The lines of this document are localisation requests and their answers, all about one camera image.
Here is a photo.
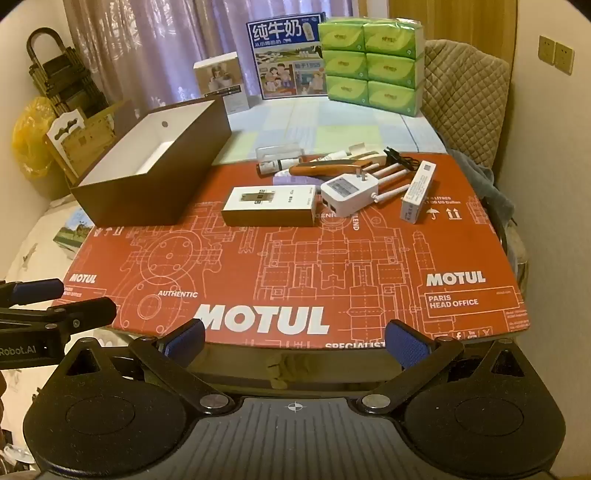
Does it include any white product box with photo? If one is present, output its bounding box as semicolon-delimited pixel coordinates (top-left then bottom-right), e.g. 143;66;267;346
193;52;252;114

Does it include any checked pastel cloth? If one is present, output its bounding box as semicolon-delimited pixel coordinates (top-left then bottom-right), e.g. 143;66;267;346
212;99;451;164

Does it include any beige quilted chair cover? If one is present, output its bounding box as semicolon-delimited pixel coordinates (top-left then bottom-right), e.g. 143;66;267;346
422;39;512;169

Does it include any beige plastic holder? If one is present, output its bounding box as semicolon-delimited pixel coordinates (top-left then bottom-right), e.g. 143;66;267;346
348;144;386;167

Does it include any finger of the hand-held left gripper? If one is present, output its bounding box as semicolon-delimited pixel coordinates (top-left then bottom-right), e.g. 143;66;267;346
0;298;117;343
0;278;65;309

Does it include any black folding rack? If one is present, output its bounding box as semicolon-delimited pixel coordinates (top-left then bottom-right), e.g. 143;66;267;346
27;28;112;118

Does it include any white repeater with antennas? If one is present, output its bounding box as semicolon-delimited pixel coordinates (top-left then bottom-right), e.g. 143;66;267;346
321;162;414;217

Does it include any red printed cardboard sheet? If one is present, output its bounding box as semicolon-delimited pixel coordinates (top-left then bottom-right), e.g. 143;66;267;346
53;152;529;352

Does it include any slim white box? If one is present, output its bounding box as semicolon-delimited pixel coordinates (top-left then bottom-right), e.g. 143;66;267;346
399;160;437;223

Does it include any brown storage box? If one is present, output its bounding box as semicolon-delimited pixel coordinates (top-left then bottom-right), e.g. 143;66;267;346
69;97;232;228

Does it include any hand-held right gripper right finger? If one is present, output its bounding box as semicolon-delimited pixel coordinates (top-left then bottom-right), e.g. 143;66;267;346
355;318;532;416

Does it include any blue milk carton box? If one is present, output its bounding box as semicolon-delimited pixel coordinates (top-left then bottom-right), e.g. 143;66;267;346
246;11;331;100

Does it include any black cable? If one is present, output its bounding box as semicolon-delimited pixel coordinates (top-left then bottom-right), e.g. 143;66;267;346
384;147;419;169

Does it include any yellow plastic bag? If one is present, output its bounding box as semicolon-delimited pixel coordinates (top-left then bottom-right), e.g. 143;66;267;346
11;97;61;199

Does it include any beige wall socket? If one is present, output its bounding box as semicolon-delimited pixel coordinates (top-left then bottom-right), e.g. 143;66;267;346
554;41;575;75
538;34;557;65

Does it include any white and gold box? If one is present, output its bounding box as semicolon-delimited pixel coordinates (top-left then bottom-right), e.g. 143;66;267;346
222;186;319;228

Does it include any clear plastic case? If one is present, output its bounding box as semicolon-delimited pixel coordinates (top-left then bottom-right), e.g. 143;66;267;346
256;144;303;162

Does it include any grey cloth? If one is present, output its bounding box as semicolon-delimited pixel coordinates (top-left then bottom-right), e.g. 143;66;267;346
450;150;515;222

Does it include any purple sheer curtain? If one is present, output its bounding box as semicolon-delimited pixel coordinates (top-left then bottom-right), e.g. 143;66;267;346
62;0;361;109

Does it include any white bedsheet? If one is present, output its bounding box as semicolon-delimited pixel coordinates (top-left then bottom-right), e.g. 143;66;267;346
0;194;98;296

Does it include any green landscape print box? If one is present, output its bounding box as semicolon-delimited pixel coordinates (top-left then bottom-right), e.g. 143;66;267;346
53;208;93;259

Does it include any stack of green tissue packs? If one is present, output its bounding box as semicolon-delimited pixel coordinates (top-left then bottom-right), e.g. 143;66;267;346
320;17;426;117

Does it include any orange handled knife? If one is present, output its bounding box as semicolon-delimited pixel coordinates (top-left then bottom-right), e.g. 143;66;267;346
288;159;375;178

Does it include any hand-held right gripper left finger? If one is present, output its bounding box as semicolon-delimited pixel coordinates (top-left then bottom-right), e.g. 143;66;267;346
55;318;236;416

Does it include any small white-capped bottle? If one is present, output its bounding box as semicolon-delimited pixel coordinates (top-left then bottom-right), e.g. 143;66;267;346
257;158;303;176

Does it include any brown cardboard box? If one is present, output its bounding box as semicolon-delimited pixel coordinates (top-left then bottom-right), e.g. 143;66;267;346
44;102;125;183

